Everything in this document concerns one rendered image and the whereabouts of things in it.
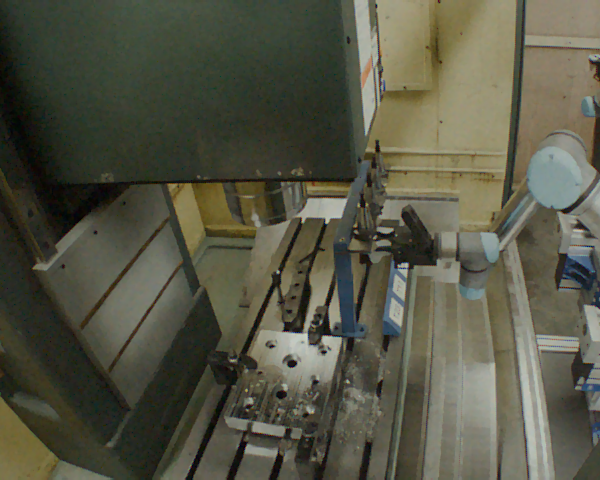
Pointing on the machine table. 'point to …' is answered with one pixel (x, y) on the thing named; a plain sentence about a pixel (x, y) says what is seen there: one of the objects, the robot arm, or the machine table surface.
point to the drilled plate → (273, 361)
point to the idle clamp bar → (296, 297)
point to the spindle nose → (265, 202)
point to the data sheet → (363, 31)
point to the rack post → (346, 300)
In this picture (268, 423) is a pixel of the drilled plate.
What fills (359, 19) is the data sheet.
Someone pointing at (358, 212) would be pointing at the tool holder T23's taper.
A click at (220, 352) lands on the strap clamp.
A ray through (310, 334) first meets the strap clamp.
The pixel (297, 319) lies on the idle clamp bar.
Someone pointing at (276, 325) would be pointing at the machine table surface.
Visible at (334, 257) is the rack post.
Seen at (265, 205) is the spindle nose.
